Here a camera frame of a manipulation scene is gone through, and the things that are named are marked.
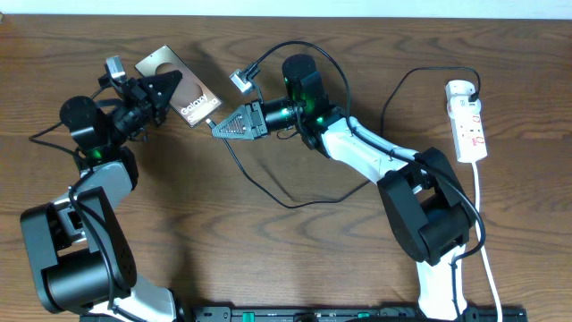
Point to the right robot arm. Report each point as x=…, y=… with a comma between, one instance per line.
x=429, y=214

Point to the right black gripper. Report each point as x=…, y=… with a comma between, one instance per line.
x=250, y=131

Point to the white USB charger plug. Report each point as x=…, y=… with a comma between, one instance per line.
x=459, y=90

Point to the white power strip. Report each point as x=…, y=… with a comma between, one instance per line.
x=467, y=129

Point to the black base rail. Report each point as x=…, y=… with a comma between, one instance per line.
x=392, y=311

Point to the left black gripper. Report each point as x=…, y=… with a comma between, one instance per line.
x=144, y=95

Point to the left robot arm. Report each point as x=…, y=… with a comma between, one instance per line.
x=79, y=257

